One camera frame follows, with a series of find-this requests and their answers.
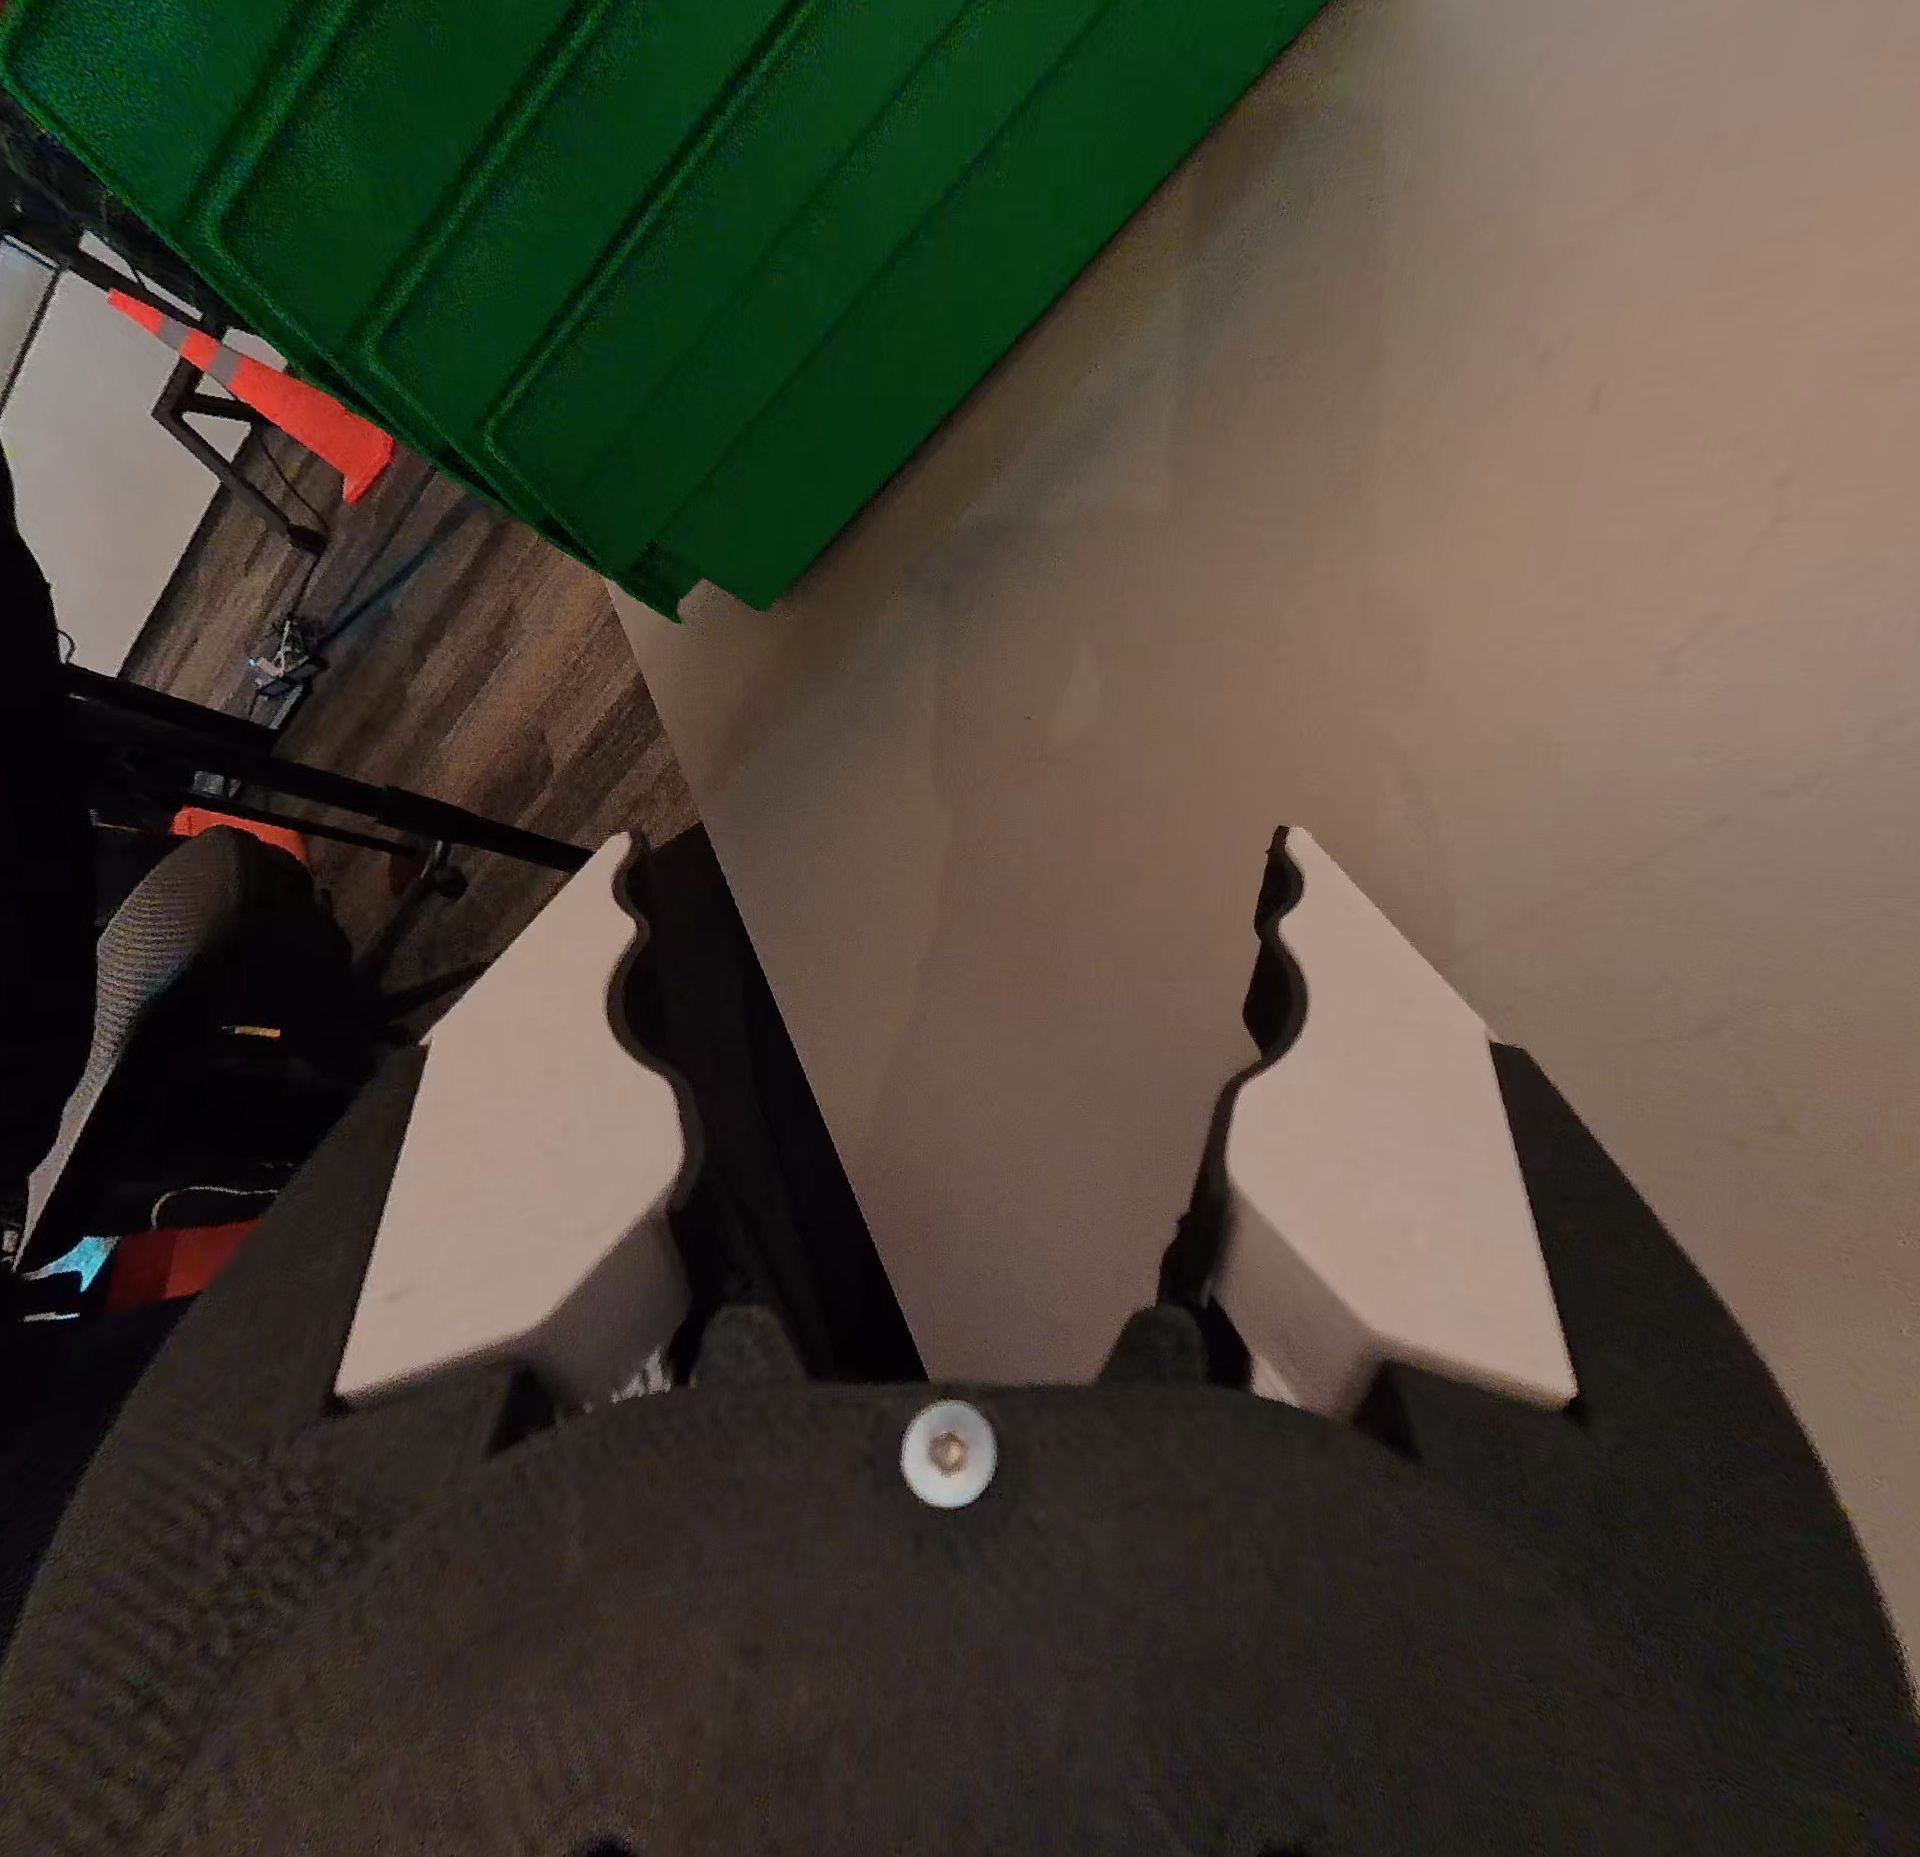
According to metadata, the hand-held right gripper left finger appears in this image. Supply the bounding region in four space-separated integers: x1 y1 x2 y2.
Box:
330 828 706 1417

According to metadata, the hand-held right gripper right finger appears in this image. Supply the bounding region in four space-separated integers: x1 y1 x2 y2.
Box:
1163 825 1581 1422

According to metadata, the black office chair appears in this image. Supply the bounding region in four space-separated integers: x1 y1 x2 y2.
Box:
21 826 369 1244

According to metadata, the orange plastic object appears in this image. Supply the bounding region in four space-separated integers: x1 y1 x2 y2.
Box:
173 807 310 874

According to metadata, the white table with black legs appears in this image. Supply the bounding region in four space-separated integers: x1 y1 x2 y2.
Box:
0 230 325 675

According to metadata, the orange traffic cone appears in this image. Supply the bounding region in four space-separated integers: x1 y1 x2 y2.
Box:
105 284 396 505

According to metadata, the black metal frame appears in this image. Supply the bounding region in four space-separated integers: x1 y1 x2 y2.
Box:
67 667 595 874

